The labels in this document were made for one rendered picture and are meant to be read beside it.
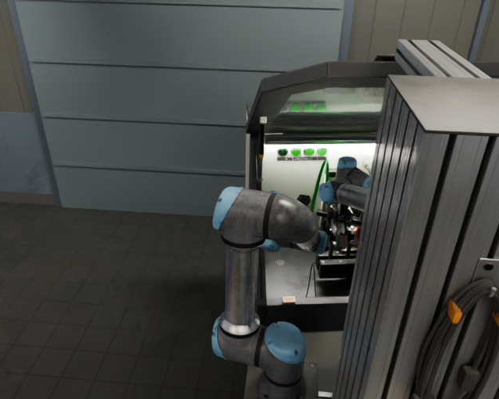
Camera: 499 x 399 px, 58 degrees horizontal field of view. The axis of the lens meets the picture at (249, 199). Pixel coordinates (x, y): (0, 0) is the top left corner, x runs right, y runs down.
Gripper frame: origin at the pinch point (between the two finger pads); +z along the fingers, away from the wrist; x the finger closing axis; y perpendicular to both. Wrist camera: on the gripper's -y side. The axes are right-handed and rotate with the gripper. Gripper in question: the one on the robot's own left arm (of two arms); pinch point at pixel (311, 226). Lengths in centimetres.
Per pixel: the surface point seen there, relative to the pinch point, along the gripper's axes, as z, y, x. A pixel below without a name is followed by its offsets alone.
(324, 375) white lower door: 50, 55, -1
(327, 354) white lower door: 40, 46, 2
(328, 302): 17.8, 25.9, 6.2
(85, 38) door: 7, -127, -224
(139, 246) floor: 106, 6, -199
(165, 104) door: 68, -105, -185
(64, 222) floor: 87, 1, -279
